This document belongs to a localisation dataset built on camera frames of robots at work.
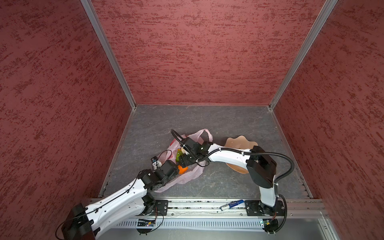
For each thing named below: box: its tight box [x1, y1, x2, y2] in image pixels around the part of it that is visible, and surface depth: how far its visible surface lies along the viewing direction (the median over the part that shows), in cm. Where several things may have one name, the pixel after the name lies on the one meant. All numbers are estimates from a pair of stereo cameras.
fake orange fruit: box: [177, 165, 188, 174], surface depth 82 cm
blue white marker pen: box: [220, 199, 245, 211], surface depth 76 cm
